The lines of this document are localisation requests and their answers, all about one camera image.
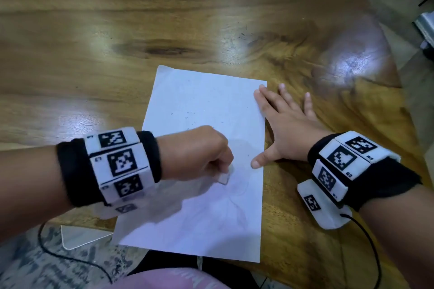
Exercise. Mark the person's right hand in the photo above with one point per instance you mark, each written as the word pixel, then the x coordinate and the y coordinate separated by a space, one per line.
pixel 291 133

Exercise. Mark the person's left hand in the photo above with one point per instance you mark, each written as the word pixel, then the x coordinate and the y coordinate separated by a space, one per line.
pixel 190 153

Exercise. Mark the person's right thumb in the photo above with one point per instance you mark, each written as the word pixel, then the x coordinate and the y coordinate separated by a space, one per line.
pixel 264 159

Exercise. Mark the person's left fingers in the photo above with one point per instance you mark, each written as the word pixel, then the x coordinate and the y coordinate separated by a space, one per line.
pixel 223 158

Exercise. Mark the person's right middle finger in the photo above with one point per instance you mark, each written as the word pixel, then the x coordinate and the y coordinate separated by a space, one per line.
pixel 273 97

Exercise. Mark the person's right little finger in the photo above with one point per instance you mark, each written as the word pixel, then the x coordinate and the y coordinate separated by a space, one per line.
pixel 309 106

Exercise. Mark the small white eraser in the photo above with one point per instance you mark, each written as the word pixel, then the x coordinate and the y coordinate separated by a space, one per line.
pixel 224 177

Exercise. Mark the white paper sheet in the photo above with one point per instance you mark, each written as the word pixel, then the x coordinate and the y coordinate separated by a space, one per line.
pixel 203 102

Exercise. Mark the person's right forearm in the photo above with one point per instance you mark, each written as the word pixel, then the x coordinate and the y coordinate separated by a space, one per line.
pixel 400 231

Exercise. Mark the person's left forearm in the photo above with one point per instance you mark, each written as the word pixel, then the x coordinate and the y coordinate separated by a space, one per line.
pixel 30 183

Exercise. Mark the black wristband with marker tiles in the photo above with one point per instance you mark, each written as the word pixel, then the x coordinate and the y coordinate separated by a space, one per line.
pixel 342 158
pixel 122 161

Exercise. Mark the black garment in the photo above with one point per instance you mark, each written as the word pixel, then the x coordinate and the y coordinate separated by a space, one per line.
pixel 227 270

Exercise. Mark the pink garment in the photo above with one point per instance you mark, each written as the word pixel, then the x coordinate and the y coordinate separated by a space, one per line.
pixel 169 280

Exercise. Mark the white and grey appliance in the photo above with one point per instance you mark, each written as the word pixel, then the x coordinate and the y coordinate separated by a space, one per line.
pixel 426 29

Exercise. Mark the flat white board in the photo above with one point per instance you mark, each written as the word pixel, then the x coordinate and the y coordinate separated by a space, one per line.
pixel 81 236

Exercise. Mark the grey patterned rug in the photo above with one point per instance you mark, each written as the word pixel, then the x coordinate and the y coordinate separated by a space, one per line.
pixel 40 265

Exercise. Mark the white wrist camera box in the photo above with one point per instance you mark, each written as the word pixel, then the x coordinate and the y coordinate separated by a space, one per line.
pixel 322 211
pixel 130 207

